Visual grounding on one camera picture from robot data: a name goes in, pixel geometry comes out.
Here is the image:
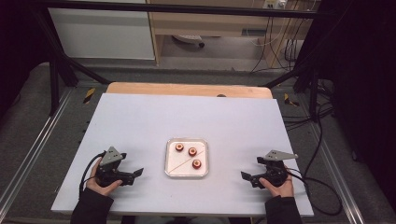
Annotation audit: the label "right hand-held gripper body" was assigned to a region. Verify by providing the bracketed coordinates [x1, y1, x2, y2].
[256, 149, 299, 188]

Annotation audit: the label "person's right hand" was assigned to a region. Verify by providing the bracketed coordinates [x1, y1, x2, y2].
[259, 175, 295, 199]

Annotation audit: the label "wooden table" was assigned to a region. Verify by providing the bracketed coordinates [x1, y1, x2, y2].
[106, 81, 274, 100]

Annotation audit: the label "thin wooden skewer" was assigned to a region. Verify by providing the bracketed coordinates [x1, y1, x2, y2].
[169, 150, 206, 174]

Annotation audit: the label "square metal tray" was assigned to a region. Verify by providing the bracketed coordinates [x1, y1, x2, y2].
[163, 137, 209, 179]

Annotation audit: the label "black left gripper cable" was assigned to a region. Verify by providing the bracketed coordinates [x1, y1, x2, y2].
[78, 151, 107, 194]

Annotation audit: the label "person's left hand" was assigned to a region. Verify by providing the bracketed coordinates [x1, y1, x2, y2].
[86, 157, 123, 197]

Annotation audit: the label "bundle of black floor cables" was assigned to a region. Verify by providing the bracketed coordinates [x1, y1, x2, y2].
[281, 77, 335, 178]

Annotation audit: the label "white chair base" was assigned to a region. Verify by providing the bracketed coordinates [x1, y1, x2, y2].
[172, 34, 206, 49]

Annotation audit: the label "white cabinet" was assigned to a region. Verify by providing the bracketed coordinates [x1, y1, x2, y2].
[48, 7, 156, 61]

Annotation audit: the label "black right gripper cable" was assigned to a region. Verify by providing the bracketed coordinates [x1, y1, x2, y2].
[287, 167, 344, 217]

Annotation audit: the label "aluminium floor rail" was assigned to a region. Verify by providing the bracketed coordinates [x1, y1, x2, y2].
[0, 89, 75, 213]
[306, 120, 366, 224]

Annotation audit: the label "cables hanging under desk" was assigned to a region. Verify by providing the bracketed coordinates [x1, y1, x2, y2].
[249, 15, 301, 75]

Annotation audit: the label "black metal frame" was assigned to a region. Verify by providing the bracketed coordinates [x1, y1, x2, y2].
[31, 0, 325, 123]

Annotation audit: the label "light wooden desk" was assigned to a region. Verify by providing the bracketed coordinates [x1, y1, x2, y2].
[146, 0, 319, 67]

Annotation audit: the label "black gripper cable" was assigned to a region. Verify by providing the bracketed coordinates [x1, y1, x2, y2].
[78, 151, 107, 194]
[287, 167, 344, 217]

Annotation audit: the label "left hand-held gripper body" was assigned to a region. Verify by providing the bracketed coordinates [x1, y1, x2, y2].
[94, 146, 135, 188]

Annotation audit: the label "yellow black floor tape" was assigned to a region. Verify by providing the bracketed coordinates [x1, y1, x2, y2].
[283, 92, 301, 107]
[82, 87, 97, 105]

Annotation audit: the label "white power strip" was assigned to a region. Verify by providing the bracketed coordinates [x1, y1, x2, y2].
[262, 0, 288, 10]

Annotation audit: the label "white table board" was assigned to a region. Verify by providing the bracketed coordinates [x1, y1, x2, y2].
[50, 92, 315, 217]

